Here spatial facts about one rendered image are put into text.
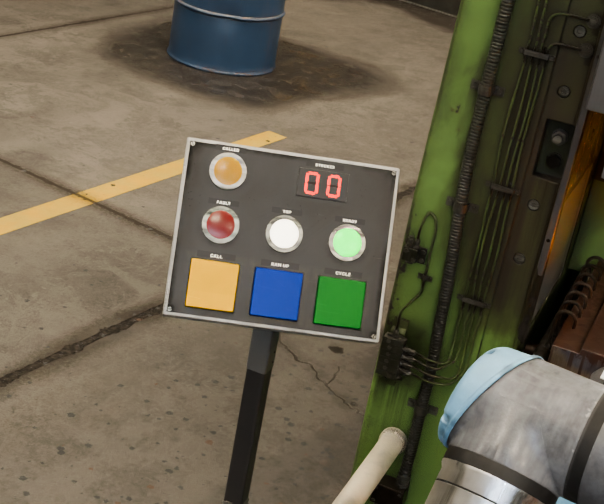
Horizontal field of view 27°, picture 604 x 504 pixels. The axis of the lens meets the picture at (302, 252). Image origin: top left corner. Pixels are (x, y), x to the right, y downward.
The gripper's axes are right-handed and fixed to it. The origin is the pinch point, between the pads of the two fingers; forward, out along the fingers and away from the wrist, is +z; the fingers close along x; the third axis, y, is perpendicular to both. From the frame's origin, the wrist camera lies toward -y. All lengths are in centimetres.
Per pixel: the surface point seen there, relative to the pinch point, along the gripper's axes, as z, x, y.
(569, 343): 5.4, -10.1, 2.4
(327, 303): -14.4, -45.5, -0.7
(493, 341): 17.0, -23.8, 12.9
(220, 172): -14, -67, -16
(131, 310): 129, -153, 105
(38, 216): 167, -213, 106
